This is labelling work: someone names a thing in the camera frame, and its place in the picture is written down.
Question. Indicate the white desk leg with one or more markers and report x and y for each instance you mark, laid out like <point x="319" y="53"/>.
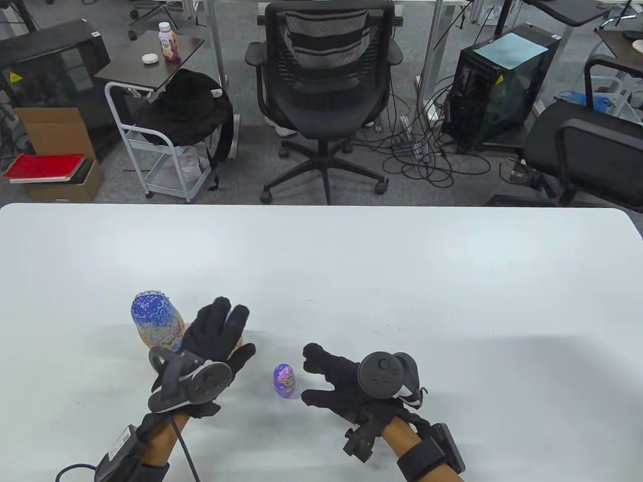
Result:
<point x="431" y="60"/>
<point x="562" y="55"/>
<point x="216" y="45"/>

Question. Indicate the black glove sensor bracket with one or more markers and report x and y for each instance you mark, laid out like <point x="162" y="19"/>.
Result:
<point x="359" y="444"/>

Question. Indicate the white power strip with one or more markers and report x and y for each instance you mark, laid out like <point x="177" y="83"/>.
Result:
<point x="409" y="128"/>

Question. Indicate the purple drink bottle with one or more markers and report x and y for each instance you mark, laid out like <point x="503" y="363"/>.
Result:
<point x="170" y="47"/>

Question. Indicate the black backpack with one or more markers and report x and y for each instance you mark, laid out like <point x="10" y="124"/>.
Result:
<point x="186" y="110"/>

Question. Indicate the black glass-sided computer tower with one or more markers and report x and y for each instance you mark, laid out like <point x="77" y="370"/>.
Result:
<point x="497" y="100"/>

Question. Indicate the person's left hand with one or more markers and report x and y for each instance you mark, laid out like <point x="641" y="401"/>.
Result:
<point x="211" y="331"/>

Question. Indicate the black mesh office chair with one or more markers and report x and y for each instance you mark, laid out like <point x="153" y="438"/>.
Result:
<point x="321" y="100"/>

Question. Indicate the light blue paper sheet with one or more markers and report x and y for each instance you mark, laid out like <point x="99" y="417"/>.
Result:
<point x="510" y="50"/>

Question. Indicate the black mesh-sided computer tower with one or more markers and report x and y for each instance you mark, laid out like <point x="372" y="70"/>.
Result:
<point x="45" y="70"/>

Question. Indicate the black desk top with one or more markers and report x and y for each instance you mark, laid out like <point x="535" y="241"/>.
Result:
<point x="572" y="12"/>

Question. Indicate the small white case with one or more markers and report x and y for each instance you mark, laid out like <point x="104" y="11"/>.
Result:
<point x="149" y="58"/>

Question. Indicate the medium light blue Russian doll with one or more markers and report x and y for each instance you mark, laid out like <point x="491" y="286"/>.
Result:
<point x="237" y="345"/>

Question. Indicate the white rolling cart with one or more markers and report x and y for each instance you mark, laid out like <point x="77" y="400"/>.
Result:
<point x="166" y="183"/>

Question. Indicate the person's left forearm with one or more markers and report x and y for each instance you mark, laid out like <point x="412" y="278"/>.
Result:
<point x="163" y="442"/>

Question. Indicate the black office chair base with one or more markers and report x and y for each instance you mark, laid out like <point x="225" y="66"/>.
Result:
<point x="133" y="35"/>

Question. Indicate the black VR controller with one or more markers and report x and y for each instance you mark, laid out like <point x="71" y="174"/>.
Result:
<point x="382" y="374"/>
<point x="208" y="384"/>

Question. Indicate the blue plastic item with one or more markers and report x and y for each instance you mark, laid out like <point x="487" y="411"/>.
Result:
<point x="598" y="103"/>

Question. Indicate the small purple Russian doll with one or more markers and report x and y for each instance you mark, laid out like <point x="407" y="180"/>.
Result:
<point x="284" y="381"/>

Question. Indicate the red notebook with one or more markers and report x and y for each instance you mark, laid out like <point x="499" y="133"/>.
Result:
<point x="42" y="166"/>

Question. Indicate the black padded office chair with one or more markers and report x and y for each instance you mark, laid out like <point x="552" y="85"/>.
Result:
<point x="577" y="145"/>

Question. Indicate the person's right forearm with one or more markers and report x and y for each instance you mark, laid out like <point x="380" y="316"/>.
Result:
<point x="399" y="437"/>

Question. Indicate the white shoe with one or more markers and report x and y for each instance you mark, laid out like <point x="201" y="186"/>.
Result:
<point x="284" y="131"/>

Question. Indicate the large blue Russian doll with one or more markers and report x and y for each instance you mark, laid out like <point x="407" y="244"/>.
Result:
<point x="150" y="314"/>

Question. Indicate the person's right hand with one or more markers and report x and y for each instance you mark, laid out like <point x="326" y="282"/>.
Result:
<point x="341" y="391"/>

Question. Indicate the dark brown side table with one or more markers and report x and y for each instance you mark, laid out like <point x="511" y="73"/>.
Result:
<point x="145" y="70"/>

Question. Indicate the brown cardboard box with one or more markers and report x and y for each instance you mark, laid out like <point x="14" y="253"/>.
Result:
<point x="55" y="130"/>

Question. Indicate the brown desk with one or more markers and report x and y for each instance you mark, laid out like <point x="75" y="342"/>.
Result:
<point x="620" y="47"/>

